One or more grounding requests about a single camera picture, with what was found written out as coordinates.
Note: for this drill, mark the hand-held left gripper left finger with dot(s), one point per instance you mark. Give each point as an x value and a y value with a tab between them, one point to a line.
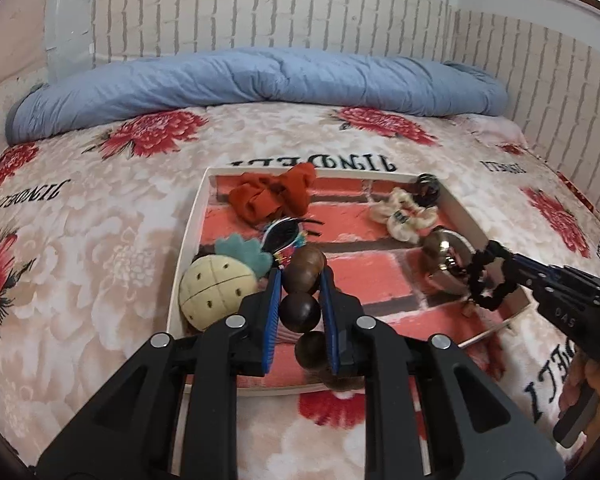
272	320

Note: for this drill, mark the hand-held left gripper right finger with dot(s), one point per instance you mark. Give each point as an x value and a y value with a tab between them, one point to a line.
330	320

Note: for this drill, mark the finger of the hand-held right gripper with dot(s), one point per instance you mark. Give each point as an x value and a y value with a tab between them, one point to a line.
525	287
515	258

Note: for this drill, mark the brick pattern tray box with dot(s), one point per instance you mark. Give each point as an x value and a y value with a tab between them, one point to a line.
370	280

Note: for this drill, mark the person's right hand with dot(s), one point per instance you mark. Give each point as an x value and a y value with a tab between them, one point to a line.
572	385

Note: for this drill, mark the pineapple plush hair clip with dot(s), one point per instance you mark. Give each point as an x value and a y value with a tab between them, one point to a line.
215	285

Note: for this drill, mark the black rainbow striped hair clip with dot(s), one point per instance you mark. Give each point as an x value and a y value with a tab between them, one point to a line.
280	237

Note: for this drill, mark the rust red scrunchie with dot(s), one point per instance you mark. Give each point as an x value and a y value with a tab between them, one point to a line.
265	200

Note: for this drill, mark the cream scrunchie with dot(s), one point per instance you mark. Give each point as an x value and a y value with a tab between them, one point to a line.
380	210

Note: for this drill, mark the floral printed blanket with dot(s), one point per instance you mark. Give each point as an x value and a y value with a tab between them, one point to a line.
105	260

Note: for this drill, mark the blue quilt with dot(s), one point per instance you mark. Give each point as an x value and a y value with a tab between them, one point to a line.
230	80

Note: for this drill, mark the clear plastic object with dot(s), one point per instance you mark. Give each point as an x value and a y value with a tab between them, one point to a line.
70	20

